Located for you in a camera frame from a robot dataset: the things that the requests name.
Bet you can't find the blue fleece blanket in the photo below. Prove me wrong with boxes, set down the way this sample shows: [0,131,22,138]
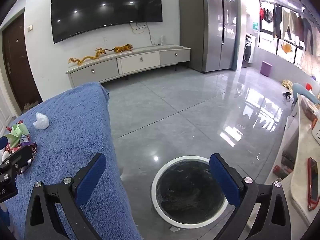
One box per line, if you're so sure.
[4,82,143,240]

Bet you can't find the dark shelf items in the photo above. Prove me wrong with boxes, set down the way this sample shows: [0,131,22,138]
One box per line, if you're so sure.
[281,149,296,171]

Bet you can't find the white television cabinet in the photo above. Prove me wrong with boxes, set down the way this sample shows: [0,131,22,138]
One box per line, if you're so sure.
[65,44,192,88]

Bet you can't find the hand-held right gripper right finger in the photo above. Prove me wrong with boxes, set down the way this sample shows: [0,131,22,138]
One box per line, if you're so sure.
[209,153,292,240]

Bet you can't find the white door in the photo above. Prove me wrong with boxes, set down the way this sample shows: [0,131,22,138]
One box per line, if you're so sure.
[0,86,13,136]

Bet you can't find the clear plastic bag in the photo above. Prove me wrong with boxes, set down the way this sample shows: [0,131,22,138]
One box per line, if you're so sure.
[33,112,50,130]

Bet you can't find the shoes by the door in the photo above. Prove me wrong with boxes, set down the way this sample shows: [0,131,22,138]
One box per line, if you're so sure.
[23,101,40,111]

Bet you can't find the white counter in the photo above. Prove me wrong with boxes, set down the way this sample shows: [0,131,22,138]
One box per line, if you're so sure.
[264,94,320,212]

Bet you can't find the purple stool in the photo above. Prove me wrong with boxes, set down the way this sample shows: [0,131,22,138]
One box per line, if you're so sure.
[260,60,273,78]

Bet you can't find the row of hanging clothes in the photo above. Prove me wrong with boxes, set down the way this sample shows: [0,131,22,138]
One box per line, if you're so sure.
[259,3,316,55]

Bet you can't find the white washing machine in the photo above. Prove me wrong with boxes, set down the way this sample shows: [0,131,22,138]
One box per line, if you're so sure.
[241,33,257,69]

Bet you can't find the red can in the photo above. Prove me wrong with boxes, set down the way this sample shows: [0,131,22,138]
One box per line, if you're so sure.
[273,165,286,180]

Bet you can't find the red printed snack wrapper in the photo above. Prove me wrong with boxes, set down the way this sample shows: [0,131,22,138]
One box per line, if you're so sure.
[4,124,38,175]

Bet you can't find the yellow cloth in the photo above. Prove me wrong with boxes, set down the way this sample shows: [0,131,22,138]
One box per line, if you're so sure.
[282,79,296,91]

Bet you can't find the purple foil wrapper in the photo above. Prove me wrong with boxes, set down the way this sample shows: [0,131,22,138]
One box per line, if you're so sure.
[19,133,32,147]

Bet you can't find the grey double-door refrigerator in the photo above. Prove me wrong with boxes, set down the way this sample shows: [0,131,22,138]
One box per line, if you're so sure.
[178,0,238,73]

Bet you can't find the blue-grey curved object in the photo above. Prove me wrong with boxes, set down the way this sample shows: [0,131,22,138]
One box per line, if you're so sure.
[292,83,320,105]

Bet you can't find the large black television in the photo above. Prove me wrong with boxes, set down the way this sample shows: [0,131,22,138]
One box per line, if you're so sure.
[51,0,163,44]

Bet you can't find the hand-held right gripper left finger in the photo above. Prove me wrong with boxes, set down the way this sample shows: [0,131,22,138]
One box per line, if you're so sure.
[25,152,107,240]

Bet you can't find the white perforated appliance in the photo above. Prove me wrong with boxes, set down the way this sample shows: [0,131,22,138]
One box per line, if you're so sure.
[309,127,320,146]

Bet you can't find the television cables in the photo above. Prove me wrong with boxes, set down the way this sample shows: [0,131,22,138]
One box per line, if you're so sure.
[128,21,161,46]

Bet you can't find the brown box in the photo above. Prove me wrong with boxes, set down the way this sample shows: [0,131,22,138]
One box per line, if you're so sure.
[301,97,320,128]

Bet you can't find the golden dragon figurine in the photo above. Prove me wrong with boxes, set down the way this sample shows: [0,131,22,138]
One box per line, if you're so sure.
[68,48,107,66]

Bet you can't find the green paper wrapper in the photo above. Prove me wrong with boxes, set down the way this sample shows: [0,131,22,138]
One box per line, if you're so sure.
[5,123,30,143]

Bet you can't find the red phone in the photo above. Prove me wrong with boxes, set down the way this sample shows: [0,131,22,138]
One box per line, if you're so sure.
[307,157,319,211]

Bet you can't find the round white-rimmed trash bin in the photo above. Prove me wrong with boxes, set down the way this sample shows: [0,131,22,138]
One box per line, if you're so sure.
[151,156,240,229]

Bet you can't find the golden tiger figurine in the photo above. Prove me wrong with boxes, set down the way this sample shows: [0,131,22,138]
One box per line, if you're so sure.
[111,44,134,54]

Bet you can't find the dark brown door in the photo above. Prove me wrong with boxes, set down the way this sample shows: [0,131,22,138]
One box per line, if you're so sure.
[2,17,42,105]

